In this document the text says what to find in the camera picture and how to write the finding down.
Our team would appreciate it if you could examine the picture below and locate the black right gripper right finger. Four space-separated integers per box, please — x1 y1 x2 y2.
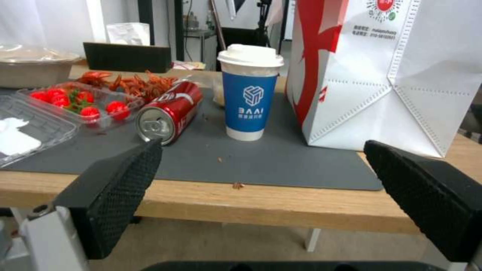
362 140 482 263

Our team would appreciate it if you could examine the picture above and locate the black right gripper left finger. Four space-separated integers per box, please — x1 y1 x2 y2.
19 139 164 271

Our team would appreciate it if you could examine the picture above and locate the clear plastic takeout box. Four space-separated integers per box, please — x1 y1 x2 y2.
0 82 146 169

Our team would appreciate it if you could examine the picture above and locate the white red delivery bag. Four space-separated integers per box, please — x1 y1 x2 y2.
285 0 482 158

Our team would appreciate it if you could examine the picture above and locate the black box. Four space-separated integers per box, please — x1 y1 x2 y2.
82 42 172 73

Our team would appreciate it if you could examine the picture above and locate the clear bag with food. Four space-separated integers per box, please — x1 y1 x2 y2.
210 76 227 107

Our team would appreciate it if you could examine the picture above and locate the red soda can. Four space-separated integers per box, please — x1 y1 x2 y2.
136 81 204 146

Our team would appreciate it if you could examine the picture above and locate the white napkin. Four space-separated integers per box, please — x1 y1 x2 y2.
0 117 41 156

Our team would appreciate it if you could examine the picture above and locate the red crayfish pile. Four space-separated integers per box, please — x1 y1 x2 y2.
77 70 180 99

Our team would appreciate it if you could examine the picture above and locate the grey table mat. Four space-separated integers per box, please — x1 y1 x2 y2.
0 87 385 191

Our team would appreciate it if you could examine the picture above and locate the brown paper bowl with lid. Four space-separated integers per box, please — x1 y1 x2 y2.
0 44 82 90

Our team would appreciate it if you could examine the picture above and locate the blue white paper cup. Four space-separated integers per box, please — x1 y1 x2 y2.
217 44 285 142

